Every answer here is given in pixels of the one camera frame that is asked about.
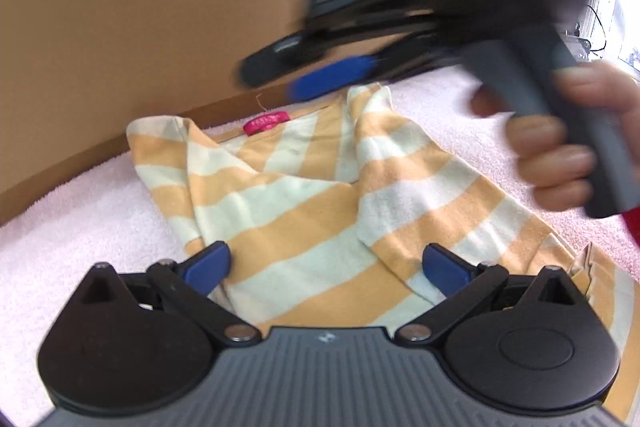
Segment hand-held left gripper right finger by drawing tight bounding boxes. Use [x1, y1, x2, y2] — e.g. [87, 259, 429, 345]
[395, 243, 576, 348]

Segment pink towel blanket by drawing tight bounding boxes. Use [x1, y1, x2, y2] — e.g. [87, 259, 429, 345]
[0, 67, 640, 427]

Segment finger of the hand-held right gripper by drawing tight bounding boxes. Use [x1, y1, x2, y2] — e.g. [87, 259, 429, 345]
[237, 31, 351, 88]
[287, 47, 436, 105]

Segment person's right hand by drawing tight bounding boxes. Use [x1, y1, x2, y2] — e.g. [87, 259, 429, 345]
[470, 62, 640, 211]

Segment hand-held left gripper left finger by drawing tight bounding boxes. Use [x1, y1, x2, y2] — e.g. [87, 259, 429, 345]
[80, 243, 261, 348]

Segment large cardboard box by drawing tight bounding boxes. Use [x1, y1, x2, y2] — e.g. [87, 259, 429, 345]
[0, 0, 488, 225]

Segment orange white striped sweater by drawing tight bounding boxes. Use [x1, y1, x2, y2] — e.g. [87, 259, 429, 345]
[126, 84, 636, 425]

